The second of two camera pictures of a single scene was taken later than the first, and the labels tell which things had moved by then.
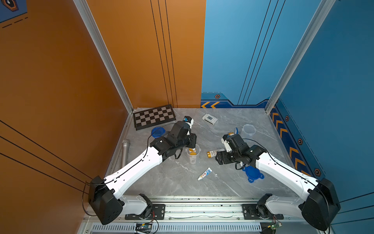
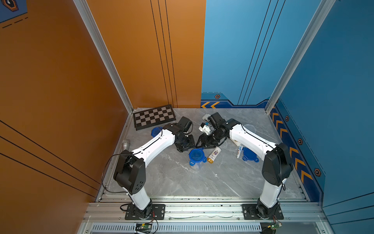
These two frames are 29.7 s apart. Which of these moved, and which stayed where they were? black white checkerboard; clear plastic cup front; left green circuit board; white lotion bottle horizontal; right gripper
Moved: white lotion bottle horizontal; right gripper
Stayed: clear plastic cup front; left green circuit board; black white checkerboard
